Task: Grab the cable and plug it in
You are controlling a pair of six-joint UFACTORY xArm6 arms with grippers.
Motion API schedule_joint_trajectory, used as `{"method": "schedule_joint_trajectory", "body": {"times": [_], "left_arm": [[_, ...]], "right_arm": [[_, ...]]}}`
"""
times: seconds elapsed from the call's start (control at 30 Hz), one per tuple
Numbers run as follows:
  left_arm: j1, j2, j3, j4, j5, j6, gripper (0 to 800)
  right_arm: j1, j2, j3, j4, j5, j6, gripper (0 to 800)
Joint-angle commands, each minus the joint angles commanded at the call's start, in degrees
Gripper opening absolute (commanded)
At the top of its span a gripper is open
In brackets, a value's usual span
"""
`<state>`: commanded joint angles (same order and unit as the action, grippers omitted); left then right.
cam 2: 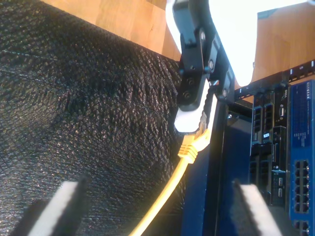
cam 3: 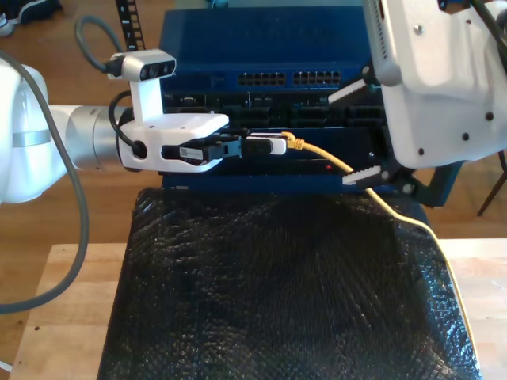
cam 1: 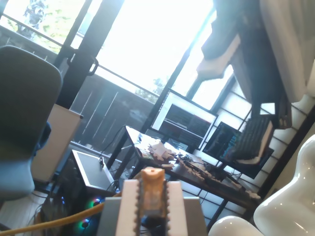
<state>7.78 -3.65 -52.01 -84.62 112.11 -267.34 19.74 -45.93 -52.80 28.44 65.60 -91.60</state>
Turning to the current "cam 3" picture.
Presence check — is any yellow network cable clear plug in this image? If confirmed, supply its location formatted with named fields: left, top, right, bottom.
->
left=280, top=131, right=478, bottom=353

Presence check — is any black rack shelf tray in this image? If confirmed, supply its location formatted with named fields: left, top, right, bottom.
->
left=160, top=127, right=397, bottom=178

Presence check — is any black rack server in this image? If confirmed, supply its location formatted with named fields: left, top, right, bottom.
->
left=162, top=91, right=391, bottom=130

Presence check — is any blue flat panel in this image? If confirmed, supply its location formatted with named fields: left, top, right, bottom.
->
left=161, top=173, right=397, bottom=196

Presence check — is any dark metal chair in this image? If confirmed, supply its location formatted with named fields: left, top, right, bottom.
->
left=477, top=150, right=507, bottom=217

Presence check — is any black bubble wrap mat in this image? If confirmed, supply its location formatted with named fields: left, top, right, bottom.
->
left=97, top=186, right=482, bottom=380

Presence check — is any dark sneaker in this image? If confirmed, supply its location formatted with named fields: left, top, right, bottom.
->
left=17, top=0, right=64, bottom=25

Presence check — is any white sneaker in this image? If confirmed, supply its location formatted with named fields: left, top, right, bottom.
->
left=0, top=13, right=15, bottom=39

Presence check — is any blue network switch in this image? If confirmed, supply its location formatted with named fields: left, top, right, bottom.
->
left=158, top=8, right=383, bottom=96

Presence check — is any black perforated rack post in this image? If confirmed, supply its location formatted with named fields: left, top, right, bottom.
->
left=115, top=0, right=147, bottom=55

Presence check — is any dark grey camera cable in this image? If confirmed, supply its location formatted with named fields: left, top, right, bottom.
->
left=74, top=14, right=124, bottom=77

